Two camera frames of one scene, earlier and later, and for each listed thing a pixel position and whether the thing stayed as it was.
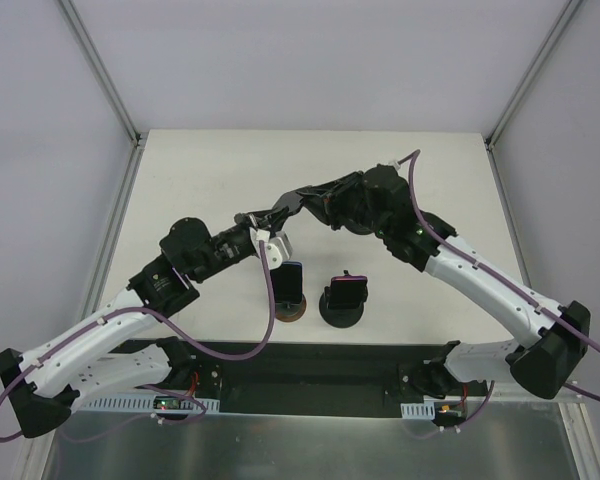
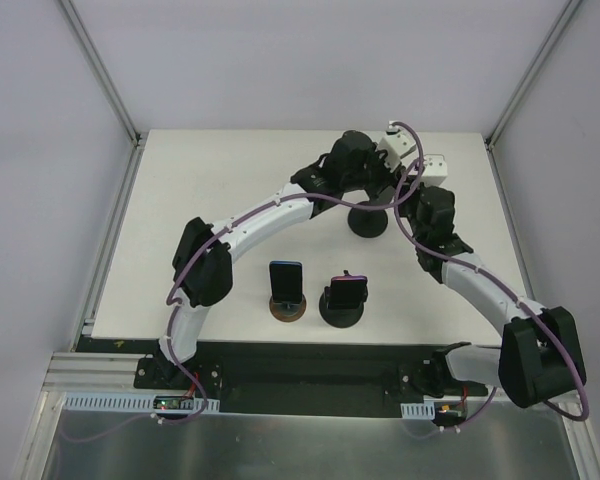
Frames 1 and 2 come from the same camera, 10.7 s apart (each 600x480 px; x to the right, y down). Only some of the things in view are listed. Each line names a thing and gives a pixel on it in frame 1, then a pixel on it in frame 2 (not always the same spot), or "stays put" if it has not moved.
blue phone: [287, 282] stays put
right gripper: [324, 198] → [411, 201]
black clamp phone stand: [341, 317] stays put
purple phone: [347, 291] stays put
